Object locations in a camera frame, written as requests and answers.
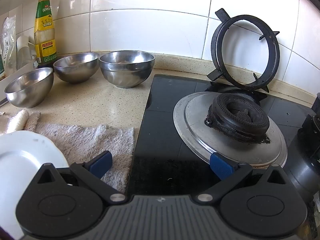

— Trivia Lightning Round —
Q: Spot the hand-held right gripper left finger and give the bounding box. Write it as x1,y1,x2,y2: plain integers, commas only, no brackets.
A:
36,151,127,205

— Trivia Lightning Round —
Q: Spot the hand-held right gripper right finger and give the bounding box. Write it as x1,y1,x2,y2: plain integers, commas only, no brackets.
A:
196,152,290,204

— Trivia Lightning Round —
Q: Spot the white floral plate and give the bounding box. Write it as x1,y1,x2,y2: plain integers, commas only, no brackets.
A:
0,130,70,230

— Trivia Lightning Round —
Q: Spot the large stainless steel bowl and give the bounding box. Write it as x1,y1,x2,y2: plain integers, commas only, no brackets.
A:
99,50,155,89

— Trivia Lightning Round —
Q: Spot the small stainless steel bowl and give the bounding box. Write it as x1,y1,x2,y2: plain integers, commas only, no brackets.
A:
4,67,54,108

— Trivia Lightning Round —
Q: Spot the grey towel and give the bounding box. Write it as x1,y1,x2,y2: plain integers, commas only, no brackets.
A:
36,124,135,193

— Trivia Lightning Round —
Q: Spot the black gas burner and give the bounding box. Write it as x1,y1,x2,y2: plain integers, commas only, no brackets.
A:
205,94,271,144

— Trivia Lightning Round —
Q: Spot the black glass gas stove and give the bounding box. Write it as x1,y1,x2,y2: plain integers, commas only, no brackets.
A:
126,74,320,198

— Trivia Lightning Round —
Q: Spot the black pot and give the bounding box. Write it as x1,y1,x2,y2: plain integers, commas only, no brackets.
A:
285,92,320,198

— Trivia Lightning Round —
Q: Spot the white towel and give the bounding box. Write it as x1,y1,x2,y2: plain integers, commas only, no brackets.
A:
0,109,41,136

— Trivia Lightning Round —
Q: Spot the white two-tier spice rack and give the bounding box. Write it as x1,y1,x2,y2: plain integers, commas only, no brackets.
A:
0,0,38,105

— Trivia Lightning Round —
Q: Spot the green yellow label sauce bottle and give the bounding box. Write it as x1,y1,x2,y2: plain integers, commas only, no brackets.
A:
34,0,57,67

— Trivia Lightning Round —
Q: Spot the clear plastic bag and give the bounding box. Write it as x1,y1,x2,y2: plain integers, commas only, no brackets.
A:
0,16,17,80

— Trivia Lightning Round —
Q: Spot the black pan support ring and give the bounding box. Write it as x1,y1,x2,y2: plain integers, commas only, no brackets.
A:
207,8,280,93

